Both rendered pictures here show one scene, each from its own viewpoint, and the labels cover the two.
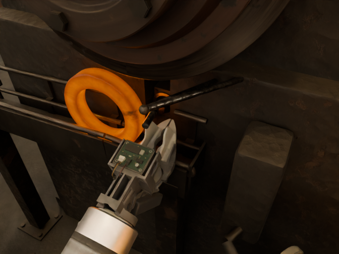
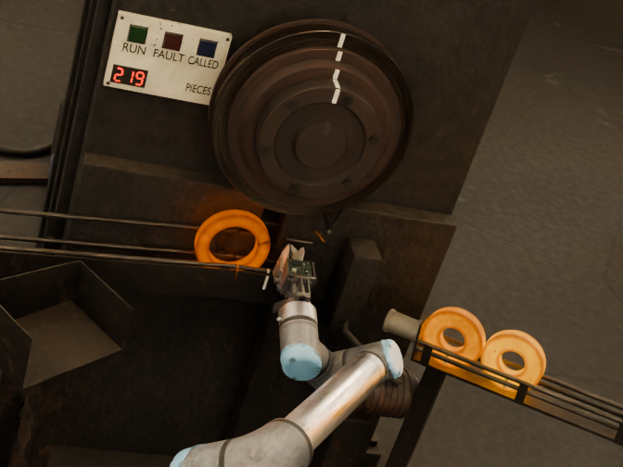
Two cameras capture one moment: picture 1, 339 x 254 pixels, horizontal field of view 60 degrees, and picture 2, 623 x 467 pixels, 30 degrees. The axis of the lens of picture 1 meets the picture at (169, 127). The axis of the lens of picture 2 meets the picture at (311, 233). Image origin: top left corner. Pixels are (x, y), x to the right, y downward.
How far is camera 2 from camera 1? 245 cm
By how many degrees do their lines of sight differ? 39
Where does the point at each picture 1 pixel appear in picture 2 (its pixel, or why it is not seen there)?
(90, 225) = (299, 309)
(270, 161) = (374, 257)
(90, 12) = (315, 184)
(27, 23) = (145, 172)
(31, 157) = not seen: outside the picture
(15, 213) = not seen: outside the picture
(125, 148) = (293, 263)
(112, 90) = (257, 225)
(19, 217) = not seen: outside the picture
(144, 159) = (307, 268)
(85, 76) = (235, 217)
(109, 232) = (311, 310)
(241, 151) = (357, 255)
